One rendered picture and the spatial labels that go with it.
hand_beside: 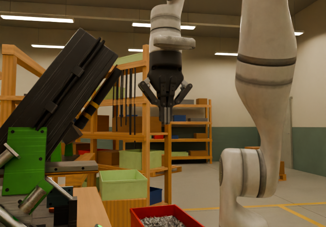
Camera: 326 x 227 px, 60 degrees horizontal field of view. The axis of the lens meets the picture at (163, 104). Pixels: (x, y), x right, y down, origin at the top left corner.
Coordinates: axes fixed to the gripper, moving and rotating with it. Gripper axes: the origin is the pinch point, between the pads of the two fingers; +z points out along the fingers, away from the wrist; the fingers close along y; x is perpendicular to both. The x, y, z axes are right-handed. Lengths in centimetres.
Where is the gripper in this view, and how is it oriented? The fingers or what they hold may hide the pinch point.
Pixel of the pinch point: (165, 116)
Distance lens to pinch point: 63.6
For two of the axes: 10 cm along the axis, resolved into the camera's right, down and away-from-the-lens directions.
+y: -9.5, -0.3, -3.0
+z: 0.0, 10.0, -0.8
